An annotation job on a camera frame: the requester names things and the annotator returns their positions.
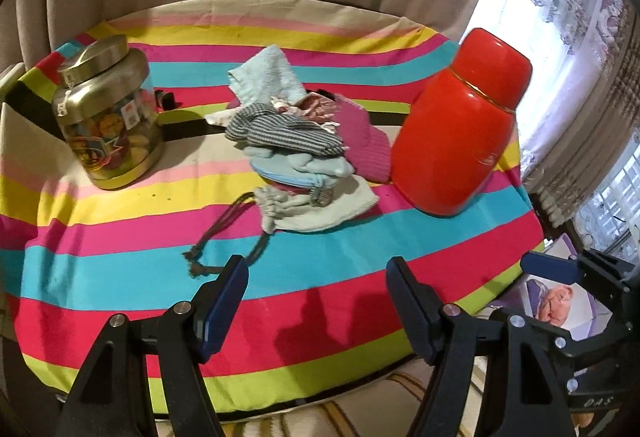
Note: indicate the beige patterned curtain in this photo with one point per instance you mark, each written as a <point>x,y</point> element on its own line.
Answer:
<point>590,127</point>

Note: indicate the multicolour striped tablecloth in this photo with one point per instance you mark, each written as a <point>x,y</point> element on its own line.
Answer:
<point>125,227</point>

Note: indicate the brown striped cushion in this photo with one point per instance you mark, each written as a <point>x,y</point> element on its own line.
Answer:
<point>350,417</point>

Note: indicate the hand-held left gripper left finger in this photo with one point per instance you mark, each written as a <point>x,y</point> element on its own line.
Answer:
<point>220,312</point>

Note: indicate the glass jar with metal lid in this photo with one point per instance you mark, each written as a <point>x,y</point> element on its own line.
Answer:
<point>110,132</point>

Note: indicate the white cloth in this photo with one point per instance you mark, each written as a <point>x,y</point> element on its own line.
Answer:
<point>220,117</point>

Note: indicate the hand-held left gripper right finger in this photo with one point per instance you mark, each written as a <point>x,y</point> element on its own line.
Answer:
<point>412,312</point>

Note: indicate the light blue towel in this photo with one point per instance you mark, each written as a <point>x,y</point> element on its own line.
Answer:
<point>265,77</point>

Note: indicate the small black cylinder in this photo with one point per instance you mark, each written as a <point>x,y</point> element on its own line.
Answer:
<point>165,99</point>

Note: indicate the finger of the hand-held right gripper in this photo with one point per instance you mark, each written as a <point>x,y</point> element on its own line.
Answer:
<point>580,342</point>
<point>550,266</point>

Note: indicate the red glossy canister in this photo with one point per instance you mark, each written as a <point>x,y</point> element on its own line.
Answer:
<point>450,142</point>

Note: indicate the pink shiny wrapper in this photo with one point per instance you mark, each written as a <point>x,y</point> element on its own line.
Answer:
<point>315,108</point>

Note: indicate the grey striped cloth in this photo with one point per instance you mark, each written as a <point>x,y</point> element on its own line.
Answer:
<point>280,132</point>

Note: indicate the pink knitted sock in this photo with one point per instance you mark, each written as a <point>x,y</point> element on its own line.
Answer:
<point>362,142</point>

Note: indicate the purple picture box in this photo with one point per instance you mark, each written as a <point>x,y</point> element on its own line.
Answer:
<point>555,302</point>

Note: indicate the white lace sheer curtain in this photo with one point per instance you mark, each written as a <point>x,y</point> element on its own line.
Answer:
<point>525,17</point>

